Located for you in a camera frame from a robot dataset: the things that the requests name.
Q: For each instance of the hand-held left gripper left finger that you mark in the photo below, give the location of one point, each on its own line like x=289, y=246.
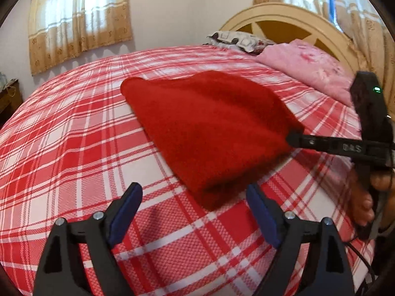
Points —
x=123, y=215

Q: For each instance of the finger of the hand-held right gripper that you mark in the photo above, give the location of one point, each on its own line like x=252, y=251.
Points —
x=311, y=141

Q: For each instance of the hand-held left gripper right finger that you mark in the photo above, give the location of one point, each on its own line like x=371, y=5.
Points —
x=262, y=212

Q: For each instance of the red knit sweater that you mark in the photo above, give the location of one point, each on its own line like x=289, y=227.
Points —
x=209, y=129

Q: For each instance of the person's right hand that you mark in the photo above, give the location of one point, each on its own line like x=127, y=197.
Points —
x=361, y=206

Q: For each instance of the red white plaid bed sheet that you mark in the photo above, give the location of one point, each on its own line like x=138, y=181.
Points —
x=77, y=160

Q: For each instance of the pink pillow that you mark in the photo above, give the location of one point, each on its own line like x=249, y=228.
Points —
x=308, y=64

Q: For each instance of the beige sheer window curtain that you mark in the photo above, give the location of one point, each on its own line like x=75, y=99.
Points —
x=358, y=15
x=77, y=21

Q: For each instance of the cream wooden headboard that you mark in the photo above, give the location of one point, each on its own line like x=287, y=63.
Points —
x=308, y=15

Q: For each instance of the patterned dark pillow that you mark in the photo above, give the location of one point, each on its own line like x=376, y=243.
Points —
x=240, y=41

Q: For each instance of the brown wooden desk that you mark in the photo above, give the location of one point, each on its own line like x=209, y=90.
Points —
x=9, y=101

